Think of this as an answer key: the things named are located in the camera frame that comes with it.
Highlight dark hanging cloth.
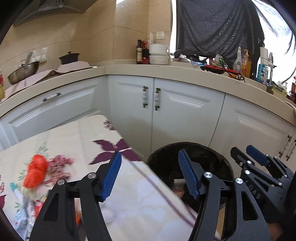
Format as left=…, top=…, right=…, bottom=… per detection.
left=175, top=1, right=264, bottom=66

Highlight steel wok pan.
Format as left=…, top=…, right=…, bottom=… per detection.
left=8, top=51, right=40, bottom=85

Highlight orange detergent bottle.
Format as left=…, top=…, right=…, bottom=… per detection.
left=242, top=49, right=251, bottom=78

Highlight crumpled red plastic bag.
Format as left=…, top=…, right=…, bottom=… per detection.
left=23, top=155, right=48, bottom=189

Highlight red tray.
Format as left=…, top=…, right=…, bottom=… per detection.
left=200, top=65, right=239, bottom=75

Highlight red white twine bundle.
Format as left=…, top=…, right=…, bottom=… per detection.
left=42, top=155, right=74, bottom=184

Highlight black pot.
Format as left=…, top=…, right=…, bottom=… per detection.
left=59, top=51, right=80, bottom=65

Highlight black trash bin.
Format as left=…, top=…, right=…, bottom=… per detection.
left=146, top=141, right=235, bottom=209

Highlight dark sauce bottle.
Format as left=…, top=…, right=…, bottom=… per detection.
left=137, top=39, right=142, bottom=64

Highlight pink stove cover cloth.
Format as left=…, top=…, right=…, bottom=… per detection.
left=1, top=61, right=93, bottom=102

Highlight white teal small tube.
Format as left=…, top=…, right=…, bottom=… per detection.
left=10, top=182, right=24, bottom=207

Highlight white spray bottle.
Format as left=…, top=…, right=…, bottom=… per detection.
left=233, top=47, right=242, bottom=73

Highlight white stacked bowls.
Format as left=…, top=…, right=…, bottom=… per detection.
left=149, top=44, right=170, bottom=65

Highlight white cabinet door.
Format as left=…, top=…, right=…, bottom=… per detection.
left=152, top=79, right=225, bottom=151

